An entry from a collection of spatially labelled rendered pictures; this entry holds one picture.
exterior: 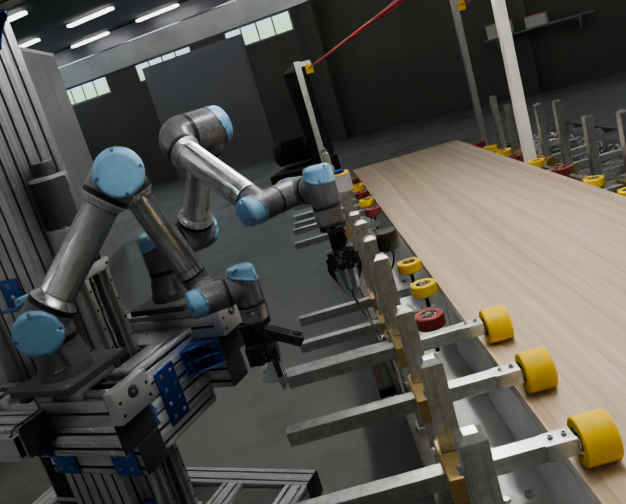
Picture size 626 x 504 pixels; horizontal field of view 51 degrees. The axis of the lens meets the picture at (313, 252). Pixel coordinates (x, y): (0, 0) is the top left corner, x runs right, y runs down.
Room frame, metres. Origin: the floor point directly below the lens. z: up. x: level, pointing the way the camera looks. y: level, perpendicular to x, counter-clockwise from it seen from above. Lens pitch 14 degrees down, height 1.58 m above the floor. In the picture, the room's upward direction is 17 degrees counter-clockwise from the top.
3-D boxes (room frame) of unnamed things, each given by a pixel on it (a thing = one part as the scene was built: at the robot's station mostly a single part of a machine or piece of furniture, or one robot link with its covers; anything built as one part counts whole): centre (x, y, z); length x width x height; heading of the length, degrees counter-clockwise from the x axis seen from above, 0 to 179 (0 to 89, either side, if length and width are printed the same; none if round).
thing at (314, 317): (2.15, -0.10, 0.80); 0.44 x 0.03 x 0.04; 88
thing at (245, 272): (1.66, 0.20, 1.12); 0.09 x 0.08 x 0.11; 103
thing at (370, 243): (1.69, -0.15, 0.91); 0.04 x 0.04 x 0.48; 88
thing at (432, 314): (1.64, -0.25, 0.85); 0.08 x 0.08 x 0.11
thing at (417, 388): (1.17, -0.13, 0.94); 0.14 x 0.06 x 0.05; 178
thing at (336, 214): (1.65, -0.07, 1.24); 0.08 x 0.08 x 0.05
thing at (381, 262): (1.44, -0.14, 0.93); 0.04 x 0.04 x 0.48; 88
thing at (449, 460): (0.92, -0.12, 0.94); 0.14 x 0.06 x 0.05; 178
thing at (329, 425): (1.15, -0.10, 0.95); 0.50 x 0.04 x 0.04; 88
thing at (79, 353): (1.67, 0.72, 1.09); 0.15 x 0.15 x 0.10
